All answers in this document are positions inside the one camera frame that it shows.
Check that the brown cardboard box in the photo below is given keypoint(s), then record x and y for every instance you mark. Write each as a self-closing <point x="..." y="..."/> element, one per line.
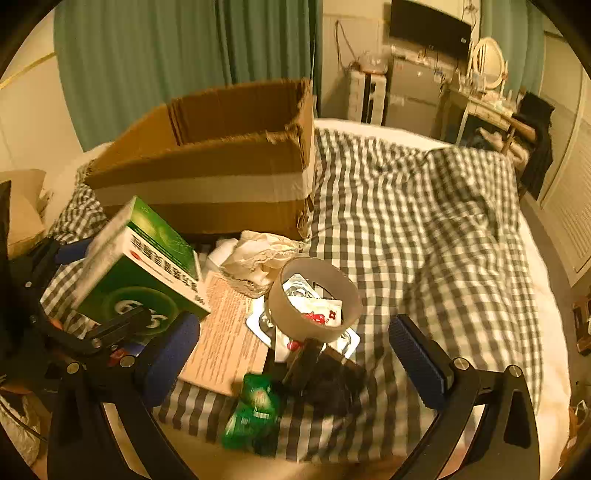
<point x="207" y="184"/>

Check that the cream lace cloth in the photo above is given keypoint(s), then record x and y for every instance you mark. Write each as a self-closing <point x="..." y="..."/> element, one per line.
<point x="258" y="258"/>

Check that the grey small fridge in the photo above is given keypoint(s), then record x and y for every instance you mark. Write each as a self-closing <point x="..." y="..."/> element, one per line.
<point x="413" y="97"/>

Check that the red white sachet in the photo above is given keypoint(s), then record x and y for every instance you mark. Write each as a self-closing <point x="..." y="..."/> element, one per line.
<point x="323" y="313"/>

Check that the white dressing table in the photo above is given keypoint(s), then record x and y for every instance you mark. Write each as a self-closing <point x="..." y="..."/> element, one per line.
<point x="489" y="108"/>

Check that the black wall television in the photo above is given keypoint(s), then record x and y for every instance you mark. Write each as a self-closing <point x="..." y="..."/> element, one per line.
<point x="429" y="27"/>

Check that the brown tape roll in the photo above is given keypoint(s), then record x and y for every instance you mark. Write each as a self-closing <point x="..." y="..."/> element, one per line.
<point x="282" y="310"/>

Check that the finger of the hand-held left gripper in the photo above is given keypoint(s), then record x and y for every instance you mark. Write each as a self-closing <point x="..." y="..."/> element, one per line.
<point x="71" y="250"/>
<point x="99" y="341"/>

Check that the green snack packet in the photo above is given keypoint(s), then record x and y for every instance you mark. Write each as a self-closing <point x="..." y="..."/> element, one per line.
<point x="254" y="406"/>

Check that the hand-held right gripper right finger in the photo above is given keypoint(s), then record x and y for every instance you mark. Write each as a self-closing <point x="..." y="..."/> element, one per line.
<point x="415" y="364"/>

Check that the dark cloth bundle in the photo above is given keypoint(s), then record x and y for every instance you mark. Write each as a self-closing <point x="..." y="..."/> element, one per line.
<point x="332" y="383"/>

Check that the clear plastic bag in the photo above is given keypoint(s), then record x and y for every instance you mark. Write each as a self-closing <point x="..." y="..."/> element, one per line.
<point x="371" y="62"/>

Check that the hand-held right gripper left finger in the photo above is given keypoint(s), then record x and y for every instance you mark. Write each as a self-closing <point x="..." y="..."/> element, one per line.
<point x="168" y="360"/>

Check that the white bed sheet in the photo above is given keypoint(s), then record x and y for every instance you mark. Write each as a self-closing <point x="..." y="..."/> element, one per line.
<point x="551" y="369"/>

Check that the wooden chair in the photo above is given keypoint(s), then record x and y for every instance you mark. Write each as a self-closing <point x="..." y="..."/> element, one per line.
<point x="519" y="127"/>

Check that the grey checked blanket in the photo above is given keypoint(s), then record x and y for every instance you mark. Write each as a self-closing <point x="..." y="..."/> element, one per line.
<point x="415" y="230"/>

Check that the brown paper leaflet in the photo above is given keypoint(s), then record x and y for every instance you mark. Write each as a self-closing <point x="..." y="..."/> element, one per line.
<point x="221" y="341"/>

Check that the white oval mirror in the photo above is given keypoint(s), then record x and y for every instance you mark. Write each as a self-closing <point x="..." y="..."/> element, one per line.
<point x="487" y="60"/>

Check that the green medicine box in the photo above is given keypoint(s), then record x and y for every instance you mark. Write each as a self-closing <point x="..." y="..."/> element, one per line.
<point x="152" y="258"/>

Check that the black garment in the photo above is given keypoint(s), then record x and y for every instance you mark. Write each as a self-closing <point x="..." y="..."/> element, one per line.
<point x="538" y="138"/>

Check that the silver blister pack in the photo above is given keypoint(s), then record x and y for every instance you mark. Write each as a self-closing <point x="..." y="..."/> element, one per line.
<point x="258" y="323"/>

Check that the white louvred wardrobe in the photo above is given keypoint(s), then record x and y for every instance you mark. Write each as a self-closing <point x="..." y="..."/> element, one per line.
<point x="570" y="184"/>

